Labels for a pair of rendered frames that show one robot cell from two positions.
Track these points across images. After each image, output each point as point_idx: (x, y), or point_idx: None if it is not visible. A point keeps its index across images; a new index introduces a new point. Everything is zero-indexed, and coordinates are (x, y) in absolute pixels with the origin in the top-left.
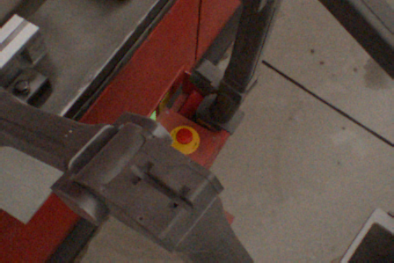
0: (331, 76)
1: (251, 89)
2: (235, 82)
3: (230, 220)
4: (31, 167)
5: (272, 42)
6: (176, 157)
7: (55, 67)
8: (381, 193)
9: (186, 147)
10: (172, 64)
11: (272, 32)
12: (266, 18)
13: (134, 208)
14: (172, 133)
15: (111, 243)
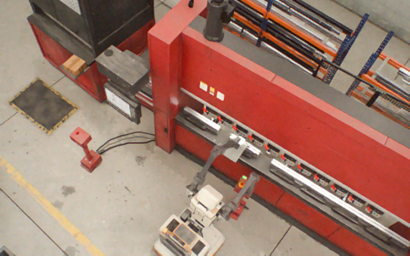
0: (282, 253)
1: (248, 190)
2: None
3: (235, 219)
4: (230, 153)
5: (293, 236)
6: (218, 152)
7: (253, 159)
8: None
9: (240, 184)
10: (268, 192)
11: (296, 236)
12: None
13: (213, 149)
14: (243, 182)
15: (229, 190)
